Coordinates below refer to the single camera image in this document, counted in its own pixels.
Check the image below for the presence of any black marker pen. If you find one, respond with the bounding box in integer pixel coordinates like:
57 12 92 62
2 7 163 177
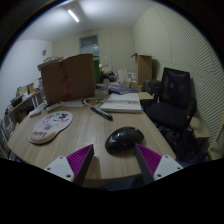
90 105 114 121

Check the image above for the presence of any beige printed mouse pad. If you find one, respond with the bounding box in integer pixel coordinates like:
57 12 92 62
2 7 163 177
28 110 74 145

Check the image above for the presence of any white paper sheet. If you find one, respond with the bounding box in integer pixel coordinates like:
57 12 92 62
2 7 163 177
61 99 86 108

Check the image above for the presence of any flat white remote control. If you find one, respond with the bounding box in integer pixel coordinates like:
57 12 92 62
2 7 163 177
28 103 48 118

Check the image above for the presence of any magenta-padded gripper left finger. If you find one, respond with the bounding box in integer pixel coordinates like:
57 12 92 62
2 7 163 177
43 143 95 187

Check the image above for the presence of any cluttered white shelf unit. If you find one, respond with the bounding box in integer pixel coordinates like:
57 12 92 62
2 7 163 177
0 83 44 158

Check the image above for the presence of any blue book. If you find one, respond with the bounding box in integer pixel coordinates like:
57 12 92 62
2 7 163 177
107 84 138 95

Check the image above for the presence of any tall open cardboard box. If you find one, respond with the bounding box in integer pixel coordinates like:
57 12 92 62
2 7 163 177
130 52 154 86

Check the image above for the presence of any black computer mouse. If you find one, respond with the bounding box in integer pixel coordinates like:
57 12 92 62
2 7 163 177
105 126 145 156

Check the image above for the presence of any black office chair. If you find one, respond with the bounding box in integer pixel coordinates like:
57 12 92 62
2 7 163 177
145 67 198 131

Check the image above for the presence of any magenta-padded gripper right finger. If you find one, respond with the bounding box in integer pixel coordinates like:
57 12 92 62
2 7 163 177
134 143 184 186

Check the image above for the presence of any thick white book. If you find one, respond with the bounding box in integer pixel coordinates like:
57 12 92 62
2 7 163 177
99 92 143 114

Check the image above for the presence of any large brown cardboard box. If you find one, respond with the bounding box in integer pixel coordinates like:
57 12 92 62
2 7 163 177
37 53 97 106

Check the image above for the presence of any clear plastic container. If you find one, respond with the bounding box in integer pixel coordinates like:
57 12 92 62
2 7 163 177
94 87 110 99

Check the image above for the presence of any ceiling tube light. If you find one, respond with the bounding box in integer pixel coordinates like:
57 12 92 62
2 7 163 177
67 9 80 23

